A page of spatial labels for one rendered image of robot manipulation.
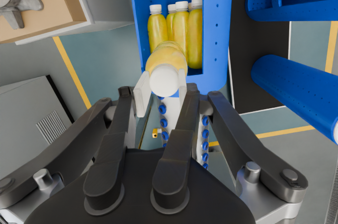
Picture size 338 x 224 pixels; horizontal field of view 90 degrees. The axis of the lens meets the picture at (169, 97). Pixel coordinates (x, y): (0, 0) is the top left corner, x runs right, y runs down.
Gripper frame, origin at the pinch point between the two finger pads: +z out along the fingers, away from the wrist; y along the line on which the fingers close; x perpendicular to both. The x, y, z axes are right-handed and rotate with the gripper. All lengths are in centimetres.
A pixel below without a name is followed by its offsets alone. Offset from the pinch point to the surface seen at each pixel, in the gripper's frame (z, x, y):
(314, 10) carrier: 63, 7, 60
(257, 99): 133, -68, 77
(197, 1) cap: 35.0, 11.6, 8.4
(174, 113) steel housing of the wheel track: 55, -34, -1
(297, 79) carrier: 78, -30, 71
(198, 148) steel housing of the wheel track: 55, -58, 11
